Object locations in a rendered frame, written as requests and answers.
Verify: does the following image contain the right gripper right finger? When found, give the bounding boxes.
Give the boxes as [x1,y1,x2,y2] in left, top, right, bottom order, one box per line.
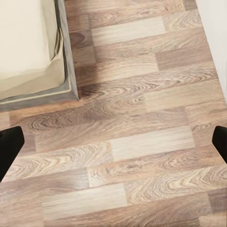
[212,126,227,164]

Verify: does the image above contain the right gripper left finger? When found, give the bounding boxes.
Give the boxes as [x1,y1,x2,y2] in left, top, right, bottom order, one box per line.
[0,126,25,182]

